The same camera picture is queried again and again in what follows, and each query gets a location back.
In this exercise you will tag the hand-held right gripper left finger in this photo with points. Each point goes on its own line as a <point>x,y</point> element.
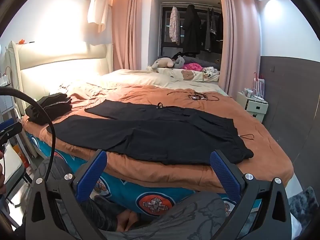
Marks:
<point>92,175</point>

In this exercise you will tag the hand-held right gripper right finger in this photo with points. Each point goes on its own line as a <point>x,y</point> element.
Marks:
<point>225,177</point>

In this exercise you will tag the black clothes stack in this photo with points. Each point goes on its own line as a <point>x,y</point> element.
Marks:
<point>50,105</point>

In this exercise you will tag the black pants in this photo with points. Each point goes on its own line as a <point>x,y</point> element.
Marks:
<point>150,135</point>

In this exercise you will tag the white folding chair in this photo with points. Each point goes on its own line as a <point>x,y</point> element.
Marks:
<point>12,165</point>

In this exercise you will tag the teal printed bed sheet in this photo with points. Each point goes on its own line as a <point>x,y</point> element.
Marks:
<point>125,195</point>

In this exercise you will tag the white nightstand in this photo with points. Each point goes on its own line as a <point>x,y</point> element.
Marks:
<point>255,108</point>

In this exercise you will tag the cream padded headboard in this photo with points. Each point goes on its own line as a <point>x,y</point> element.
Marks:
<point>62,65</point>

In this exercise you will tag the grey fluffy rug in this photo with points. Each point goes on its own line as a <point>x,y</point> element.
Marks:
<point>305,205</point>

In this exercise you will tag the orange blanket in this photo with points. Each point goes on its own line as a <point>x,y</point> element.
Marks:
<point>125,93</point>

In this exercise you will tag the striped gift bag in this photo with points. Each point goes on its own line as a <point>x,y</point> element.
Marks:
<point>258,86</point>

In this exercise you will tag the cream duvet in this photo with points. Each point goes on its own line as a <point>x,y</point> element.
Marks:
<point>130,78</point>

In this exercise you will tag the black and white cloth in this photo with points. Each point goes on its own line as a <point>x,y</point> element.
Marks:
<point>210,71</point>

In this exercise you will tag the bear print pillow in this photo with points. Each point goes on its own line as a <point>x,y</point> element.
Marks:
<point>185,75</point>

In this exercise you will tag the pink cloth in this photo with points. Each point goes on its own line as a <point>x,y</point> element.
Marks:
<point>192,66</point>

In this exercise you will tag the grey plush toy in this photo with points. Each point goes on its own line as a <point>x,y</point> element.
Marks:
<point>179,61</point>

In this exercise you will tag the beige plush toy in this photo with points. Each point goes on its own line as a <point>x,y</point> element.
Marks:
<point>162,62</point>

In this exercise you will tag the pink curtain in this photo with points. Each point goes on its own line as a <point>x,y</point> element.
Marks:
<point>237,42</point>
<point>130,30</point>

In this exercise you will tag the dark hanging clothes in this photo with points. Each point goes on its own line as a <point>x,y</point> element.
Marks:
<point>211,30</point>

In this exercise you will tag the white hanging garment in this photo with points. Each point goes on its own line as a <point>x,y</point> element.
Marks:
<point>97,7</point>

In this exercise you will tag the black hanging coat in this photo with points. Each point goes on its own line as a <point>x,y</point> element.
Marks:
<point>191,30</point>

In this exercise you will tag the floral hanging shirt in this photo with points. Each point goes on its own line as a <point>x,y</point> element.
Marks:
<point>174,25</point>

